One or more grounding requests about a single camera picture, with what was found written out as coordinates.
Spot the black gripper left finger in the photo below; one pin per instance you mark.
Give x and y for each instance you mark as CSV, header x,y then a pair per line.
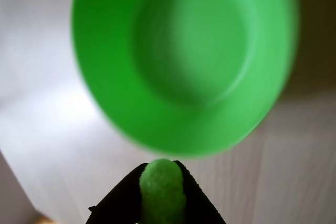
x,y
118,205

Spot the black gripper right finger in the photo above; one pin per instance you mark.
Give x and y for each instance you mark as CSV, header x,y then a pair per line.
x,y
199,208

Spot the green pompom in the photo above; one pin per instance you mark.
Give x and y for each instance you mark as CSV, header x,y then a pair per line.
x,y
162,192

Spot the green plastic bowl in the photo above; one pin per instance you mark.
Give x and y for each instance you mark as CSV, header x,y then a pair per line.
x,y
183,58

